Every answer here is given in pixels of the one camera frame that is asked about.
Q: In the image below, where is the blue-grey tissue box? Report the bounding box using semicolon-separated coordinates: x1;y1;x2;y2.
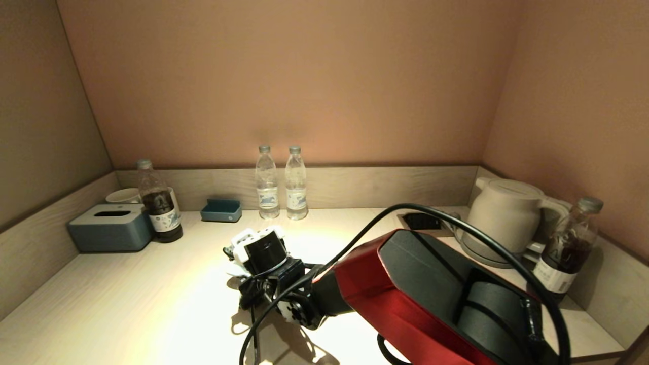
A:
68;204;154;253

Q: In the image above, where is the small blue plastic tray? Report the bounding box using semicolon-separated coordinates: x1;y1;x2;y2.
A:
201;199;242;223

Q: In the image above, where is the black recessed power socket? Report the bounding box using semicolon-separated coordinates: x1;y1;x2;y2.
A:
402;212;442;230

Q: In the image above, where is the grey kettle base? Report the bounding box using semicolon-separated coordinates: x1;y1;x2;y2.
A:
454;226;539;269

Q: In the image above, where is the black cable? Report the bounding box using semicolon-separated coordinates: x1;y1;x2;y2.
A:
239;203;572;365
377;334;410;365

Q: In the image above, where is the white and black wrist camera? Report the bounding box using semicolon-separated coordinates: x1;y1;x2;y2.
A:
223;226;289;277

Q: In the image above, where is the white electric kettle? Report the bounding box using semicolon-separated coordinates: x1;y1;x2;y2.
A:
465;177;571;254

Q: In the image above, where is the clear water bottle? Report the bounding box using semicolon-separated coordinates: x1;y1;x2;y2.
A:
284;146;308;221
255;145;280;220

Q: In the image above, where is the white ceramic cup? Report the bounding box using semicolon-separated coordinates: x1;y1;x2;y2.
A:
105;188;142;205

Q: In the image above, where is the dark tea bottle white label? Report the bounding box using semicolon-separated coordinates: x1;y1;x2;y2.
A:
135;159;184;243
532;197;604;304

